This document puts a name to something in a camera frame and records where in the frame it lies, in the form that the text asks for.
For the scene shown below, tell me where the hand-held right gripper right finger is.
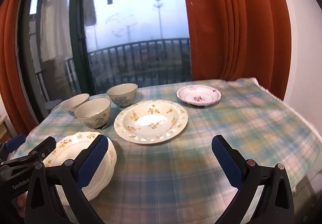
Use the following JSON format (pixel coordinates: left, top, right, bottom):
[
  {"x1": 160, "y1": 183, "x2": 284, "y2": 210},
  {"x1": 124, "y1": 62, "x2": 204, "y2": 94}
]
[{"x1": 211, "y1": 135, "x2": 295, "y2": 224}]

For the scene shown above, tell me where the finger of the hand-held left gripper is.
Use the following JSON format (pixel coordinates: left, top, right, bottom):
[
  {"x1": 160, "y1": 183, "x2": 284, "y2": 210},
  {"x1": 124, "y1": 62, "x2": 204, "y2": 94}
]
[
  {"x1": 0, "y1": 136, "x2": 57, "y2": 168},
  {"x1": 0, "y1": 134, "x2": 27, "y2": 158}
]

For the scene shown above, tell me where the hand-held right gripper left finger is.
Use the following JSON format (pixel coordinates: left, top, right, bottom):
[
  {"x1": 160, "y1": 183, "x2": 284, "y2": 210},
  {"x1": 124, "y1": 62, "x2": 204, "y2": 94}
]
[{"x1": 24, "y1": 136, "x2": 109, "y2": 224}]

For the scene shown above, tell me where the cream bowl with green rim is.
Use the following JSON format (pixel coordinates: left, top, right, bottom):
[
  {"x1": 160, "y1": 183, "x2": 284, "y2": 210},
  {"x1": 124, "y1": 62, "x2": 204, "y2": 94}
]
[{"x1": 75, "y1": 98, "x2": 111, "y2": 130}]

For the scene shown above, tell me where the stack of white plates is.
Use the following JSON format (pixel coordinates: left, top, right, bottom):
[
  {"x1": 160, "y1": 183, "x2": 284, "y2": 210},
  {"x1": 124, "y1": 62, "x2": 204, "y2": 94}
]
[{"x1": 57, "y1": 139, "x2": 118, "y2": 206}]

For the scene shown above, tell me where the person's left hand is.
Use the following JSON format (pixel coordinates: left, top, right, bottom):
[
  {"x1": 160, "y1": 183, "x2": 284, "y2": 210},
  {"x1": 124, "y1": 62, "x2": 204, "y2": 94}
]
[{"x1": 15, "y1": 192, "x2": 28, "y2": 217}]

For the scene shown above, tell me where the wooden shelf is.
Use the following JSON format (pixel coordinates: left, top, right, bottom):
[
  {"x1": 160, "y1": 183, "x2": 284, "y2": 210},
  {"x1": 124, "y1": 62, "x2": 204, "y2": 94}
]
[{"x1": 0, "y1": 115, "x2": 10, "y2": 143}]

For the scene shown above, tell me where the cream bowl with blue print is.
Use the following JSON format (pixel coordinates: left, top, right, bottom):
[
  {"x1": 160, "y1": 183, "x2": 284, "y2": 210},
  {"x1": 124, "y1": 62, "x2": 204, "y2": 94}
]
[
  {"x1": 106, "y1": 83, "x2": 138, "y2": 107},
  {"x1": 62, "y1": 93, "x2": 90, "y2": 117}
]

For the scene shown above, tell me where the plaid tablecloth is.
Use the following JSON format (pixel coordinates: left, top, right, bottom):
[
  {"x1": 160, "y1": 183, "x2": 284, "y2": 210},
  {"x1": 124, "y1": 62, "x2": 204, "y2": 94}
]
[{"x1": 19, "y1": 77, "x2": 322, "y2": 224}]

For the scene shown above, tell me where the pierced rim yellow floral plate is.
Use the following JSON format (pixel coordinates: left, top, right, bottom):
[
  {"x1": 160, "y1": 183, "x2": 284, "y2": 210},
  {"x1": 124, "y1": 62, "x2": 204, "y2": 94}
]
[{"x1": 114, "y1": 100, "x2": 189, "y2": 144}]

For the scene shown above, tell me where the small red floral plate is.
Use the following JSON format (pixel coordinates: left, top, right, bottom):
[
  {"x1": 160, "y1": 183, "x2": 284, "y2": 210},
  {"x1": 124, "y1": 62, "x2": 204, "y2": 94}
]
[{"x1": 176, "y1": 85, "x2": 222, "y2": 107}]

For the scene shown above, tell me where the orange curtain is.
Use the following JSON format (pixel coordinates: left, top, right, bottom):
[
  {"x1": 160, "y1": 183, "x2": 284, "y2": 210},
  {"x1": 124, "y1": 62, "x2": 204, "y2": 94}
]
[
  {"x1": 179, "y1": 0, "x2": 293, "y2": 101},
  {"x1": 0, "y1": 0, "x2": 38, "y2": 136}
]

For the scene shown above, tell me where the white hanging garment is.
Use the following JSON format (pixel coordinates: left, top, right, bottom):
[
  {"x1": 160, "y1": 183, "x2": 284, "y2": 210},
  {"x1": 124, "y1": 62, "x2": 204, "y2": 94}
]
[{"x1": 40, "y1": 0, "x2": 73, "y2": 62}]

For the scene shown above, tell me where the balcony railing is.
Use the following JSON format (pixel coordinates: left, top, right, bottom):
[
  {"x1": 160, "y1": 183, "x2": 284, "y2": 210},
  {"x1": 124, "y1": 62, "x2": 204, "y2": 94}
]
[{"x1": 35, "y1": 37, "x2": 190, "y2": 104}]

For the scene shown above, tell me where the grey hanging garment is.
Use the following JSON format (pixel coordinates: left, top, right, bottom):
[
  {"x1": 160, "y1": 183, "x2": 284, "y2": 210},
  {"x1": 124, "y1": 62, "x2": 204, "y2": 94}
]
[{"x1": 83, "y1": 0, "x2": 97, "y2": 26}]

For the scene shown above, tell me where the utility pole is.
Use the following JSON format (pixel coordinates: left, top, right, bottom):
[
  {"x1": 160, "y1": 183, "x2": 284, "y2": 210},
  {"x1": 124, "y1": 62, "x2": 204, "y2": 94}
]
[{"x1": 153, "y1": 0, "x2": 163, "y2": 40}]

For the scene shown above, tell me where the dark green window frame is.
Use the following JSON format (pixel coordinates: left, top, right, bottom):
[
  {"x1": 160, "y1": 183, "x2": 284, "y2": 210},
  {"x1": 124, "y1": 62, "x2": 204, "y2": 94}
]
[{"x1": 69, "y1": 0, "x2": 97, "y2": 96}]

